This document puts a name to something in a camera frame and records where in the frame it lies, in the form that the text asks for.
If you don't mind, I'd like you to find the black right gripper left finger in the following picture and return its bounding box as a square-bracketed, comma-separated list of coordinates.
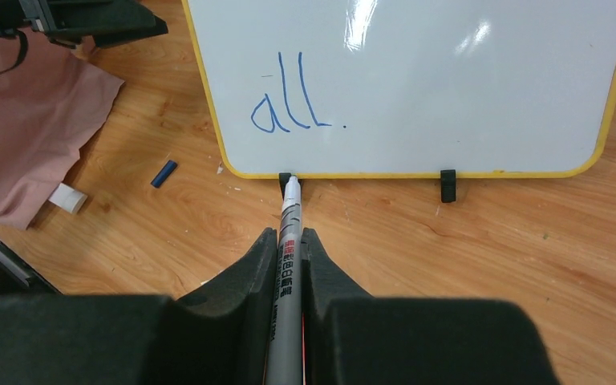
[0, 228, 278, 384]

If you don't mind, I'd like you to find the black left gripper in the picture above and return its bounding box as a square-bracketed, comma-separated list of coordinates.
[18, 0, 170, 50]

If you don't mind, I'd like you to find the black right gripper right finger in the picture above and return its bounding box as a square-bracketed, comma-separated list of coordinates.
[301, 229, 559, 384]

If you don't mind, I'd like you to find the white whiteboard marker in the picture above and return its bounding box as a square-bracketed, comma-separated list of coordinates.
[265, 175, 303, 384]

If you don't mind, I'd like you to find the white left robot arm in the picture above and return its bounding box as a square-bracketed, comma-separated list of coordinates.
[0, 0, 168, 75]

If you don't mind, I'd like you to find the black whiteboard stand foot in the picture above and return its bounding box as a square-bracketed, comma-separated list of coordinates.
[440, 169, 457, 203]
[278, 172, 293, 198]

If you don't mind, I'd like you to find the yellow framed whiteboard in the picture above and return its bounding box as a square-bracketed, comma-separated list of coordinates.
[183, 1, 616, 179]

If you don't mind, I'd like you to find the pink hanging garment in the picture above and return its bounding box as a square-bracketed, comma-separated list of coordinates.
[0, 31, 123, 229]

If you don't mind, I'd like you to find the silver clothes rack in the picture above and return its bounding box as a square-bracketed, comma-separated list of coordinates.
[47, 183, 87, 214]

